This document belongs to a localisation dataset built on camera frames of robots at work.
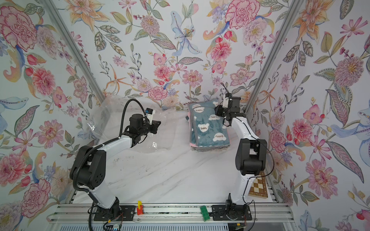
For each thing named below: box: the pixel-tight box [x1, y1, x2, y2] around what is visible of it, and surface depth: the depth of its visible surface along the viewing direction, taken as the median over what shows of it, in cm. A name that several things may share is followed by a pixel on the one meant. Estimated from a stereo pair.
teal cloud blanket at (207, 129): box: [187, 99, 231, 147], surface depth 89 cm
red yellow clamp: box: [136, 200, 145, 216], surface depth 76 cm
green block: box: [199, 205, 211, 222], surface depth 75 cm
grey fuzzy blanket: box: [190, 144, 231, 153], surface depth 90 cm
